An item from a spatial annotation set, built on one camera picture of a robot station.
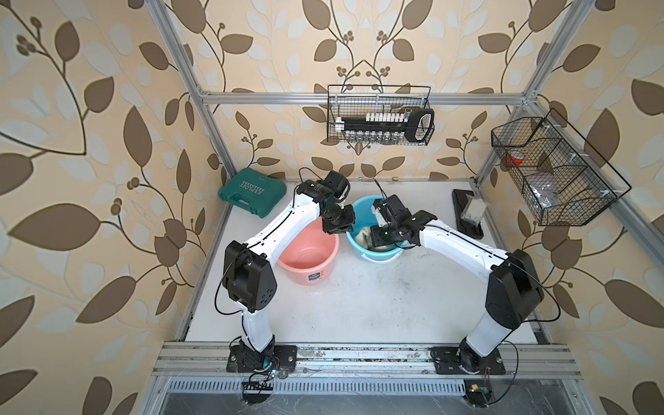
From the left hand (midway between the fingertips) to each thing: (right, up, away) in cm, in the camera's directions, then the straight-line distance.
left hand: (351, 225), depth 81 cm
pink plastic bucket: (-15, -14, +13) cm, 24 cm away
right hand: (+8, -4, +6) cm, 11 cm away
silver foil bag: (+55, +11, -8) cm, 57 cm away
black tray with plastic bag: (+48, +5, +21) cm, 53 cm away
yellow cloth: (+4, -4, +1) cm, 6 cm away
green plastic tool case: (-40, +13, +30) cm, 52 cm away
